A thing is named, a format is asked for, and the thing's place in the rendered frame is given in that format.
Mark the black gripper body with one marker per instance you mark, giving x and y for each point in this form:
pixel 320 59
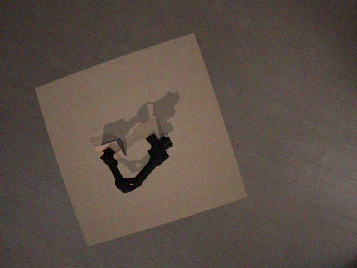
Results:
pixel 151 139

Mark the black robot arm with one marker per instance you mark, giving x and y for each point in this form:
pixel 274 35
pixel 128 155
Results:
pixel 157 157

